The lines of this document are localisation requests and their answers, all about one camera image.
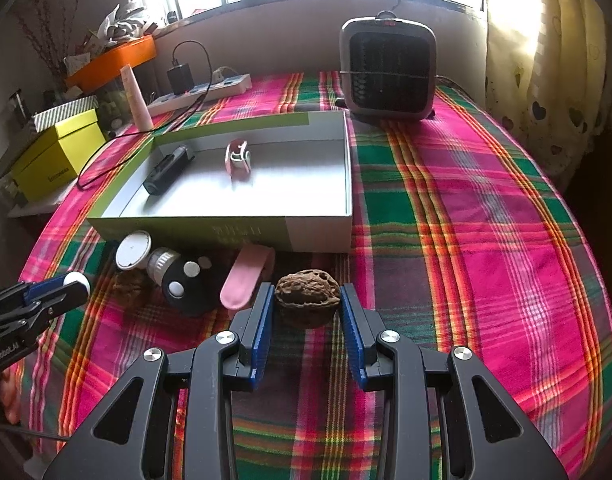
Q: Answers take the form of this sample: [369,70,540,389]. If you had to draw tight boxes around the pale pink cream tube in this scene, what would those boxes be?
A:
[120,64,154,131]

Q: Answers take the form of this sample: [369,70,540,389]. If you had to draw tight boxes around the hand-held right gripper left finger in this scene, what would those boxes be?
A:
[43,282,277,480]

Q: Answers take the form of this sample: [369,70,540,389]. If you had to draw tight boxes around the cream heart print curtain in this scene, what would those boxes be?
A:
[483,0,612,191]

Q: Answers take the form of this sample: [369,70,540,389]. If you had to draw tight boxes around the black charger plug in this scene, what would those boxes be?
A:
[166,62,193,96]

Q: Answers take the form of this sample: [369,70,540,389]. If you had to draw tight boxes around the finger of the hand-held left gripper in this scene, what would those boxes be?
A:
[0,285,90,346]
[0,277,72,313]

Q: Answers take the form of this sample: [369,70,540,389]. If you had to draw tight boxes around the small white round cap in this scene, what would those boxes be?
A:
[63,272,92,297]

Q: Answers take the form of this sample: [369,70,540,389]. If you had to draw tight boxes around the dried branches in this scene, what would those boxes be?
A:
[13,7,69,86]

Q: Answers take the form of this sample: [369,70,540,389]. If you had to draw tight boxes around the black charger cable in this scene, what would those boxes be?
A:
[76,40,213,191]

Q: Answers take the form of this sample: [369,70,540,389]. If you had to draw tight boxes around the black round gadget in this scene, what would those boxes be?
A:
[161,255,227,318]

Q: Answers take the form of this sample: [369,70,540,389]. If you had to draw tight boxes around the black rectangular device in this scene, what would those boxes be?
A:
[142,144,196,196]

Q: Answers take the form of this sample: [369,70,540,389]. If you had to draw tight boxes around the yellow box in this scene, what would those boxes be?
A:
[11,109,108,201]

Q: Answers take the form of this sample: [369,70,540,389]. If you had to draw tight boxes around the pink green plaid tablecloth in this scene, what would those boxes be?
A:
[16,70,612,480]

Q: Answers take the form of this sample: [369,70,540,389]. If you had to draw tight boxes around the brown walnut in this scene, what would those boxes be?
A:
[111,270,152,308]
[275,270,343,328]

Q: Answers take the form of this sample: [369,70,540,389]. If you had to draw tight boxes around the white and green spool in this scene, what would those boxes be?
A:
[115,230,153,272]

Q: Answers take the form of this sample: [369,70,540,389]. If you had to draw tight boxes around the silver round jar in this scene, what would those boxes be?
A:
[146,246,183,288]

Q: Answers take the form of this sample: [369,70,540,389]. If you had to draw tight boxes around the white power strip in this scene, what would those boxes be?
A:
[146,72,253,116]

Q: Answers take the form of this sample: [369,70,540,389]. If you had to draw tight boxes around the green and white cardboard box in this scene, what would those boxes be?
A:
[86,110,354,253]

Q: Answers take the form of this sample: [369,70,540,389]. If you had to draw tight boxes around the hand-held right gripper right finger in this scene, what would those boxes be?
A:
[338,284,569,480]

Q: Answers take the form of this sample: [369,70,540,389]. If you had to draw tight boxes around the grey space heater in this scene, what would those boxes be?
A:
[338,10,437,122]

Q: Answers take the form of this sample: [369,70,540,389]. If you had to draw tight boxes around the pale artificial plant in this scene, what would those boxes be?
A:
[88,4,154,43]

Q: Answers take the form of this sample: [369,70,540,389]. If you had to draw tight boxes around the orange box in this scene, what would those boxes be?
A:
[65,35,158,88]

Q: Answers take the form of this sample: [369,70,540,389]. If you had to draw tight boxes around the person's left hand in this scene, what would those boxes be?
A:
[0,367,26,426]

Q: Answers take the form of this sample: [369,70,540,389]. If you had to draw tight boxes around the striped grey box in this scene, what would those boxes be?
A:
[33,95,99,133]

